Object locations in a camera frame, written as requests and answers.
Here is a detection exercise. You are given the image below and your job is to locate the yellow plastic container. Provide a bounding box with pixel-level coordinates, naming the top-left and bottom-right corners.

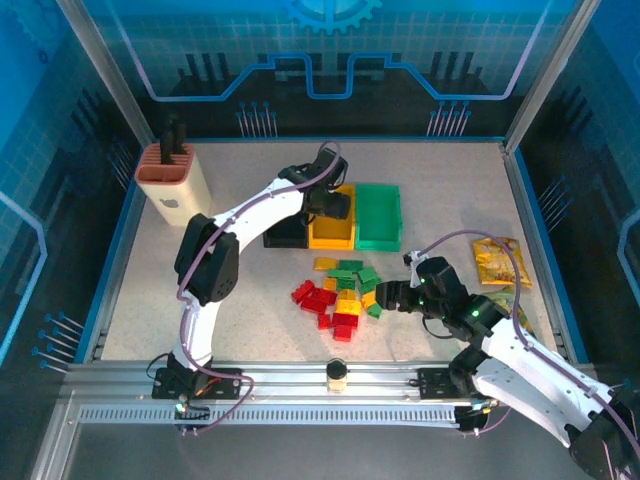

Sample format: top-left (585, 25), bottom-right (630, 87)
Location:
top-left (308, 183), bottom-right (357, 251)

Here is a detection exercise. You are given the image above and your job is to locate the green plastic container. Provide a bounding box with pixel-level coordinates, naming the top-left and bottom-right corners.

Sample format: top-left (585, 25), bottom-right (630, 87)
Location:
top-left (353, 183), bottom-right (404, 252)

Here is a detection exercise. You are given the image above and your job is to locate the black plastic container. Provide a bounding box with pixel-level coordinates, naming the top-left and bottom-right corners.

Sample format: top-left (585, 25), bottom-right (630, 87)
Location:
top-left (263, 214), bottom-right (310, 250)

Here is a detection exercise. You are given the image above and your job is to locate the yellow snack bag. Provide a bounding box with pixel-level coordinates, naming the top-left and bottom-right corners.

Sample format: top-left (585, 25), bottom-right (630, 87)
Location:
top-left (472, 237), bottom-right (534, 287)

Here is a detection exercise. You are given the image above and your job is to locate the green snack bag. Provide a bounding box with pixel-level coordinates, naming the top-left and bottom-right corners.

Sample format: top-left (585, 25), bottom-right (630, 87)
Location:
top-left (487, 285), bottom-right (537, 342)

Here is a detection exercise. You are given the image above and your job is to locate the glass jar black lid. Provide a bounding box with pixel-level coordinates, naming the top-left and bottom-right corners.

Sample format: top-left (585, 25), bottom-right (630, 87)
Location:
top-left (324, 358), bottom-right (349, 395)

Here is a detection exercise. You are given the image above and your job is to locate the cream knife block pink top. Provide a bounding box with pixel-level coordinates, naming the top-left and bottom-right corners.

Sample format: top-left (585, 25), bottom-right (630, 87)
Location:
top-left (134, 143), bottom-right (212, 229)

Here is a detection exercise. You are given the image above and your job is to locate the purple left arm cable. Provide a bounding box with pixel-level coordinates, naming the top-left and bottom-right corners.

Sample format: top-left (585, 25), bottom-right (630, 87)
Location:
top-left (174, 140), bottom-right (349, 439)

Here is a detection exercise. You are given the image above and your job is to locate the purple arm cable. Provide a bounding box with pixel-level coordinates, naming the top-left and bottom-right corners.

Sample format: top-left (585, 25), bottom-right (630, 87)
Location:
top-left (422, 228), bottom-right (640, 480)
top-left (174, 140), bottom-right (349, 439)

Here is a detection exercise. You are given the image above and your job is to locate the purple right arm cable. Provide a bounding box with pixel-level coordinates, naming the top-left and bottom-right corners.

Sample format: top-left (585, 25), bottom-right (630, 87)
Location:
top-left (422, 228), bottom-right (640, 480)

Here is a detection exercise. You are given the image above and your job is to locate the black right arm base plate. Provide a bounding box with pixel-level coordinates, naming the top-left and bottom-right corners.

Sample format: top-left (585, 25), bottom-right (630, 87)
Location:
top-left (416, 367), bottom-right (481, 401)

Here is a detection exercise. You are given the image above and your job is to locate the aluminium mounting rail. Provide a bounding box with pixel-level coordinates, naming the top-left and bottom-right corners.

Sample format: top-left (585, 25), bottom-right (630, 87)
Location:
top-left (62, 360), bottom-right (594, 402)

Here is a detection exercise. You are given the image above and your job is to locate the slotted grey cable duct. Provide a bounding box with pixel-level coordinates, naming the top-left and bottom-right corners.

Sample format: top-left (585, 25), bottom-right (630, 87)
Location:
top-left (78, 405), bottom-right (462, 427)

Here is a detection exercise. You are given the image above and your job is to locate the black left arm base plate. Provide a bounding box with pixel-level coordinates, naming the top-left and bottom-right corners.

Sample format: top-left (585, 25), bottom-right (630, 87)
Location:
top-left (152, 366), bottom-right (245, 401)

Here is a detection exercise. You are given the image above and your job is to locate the aluminium enclosure post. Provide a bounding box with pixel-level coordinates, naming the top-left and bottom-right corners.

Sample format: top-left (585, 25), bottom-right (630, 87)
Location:
top-left (54, 0), bottom-right (157, 147)
top-left (503, 0), bottom-right (602, 154)

